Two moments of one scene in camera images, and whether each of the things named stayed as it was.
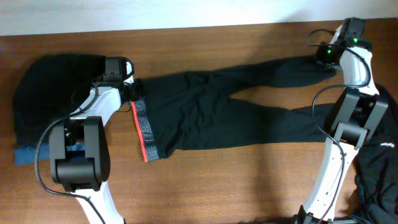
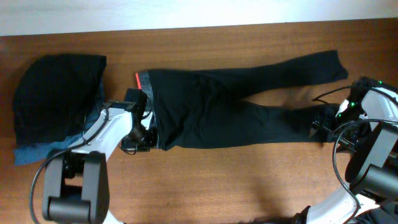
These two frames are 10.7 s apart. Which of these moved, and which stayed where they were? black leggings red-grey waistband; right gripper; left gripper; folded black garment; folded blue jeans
Moved: right gripper; left gripper
Stayed: folded black garment; folded blue jeans; black leggings red-grey waistband
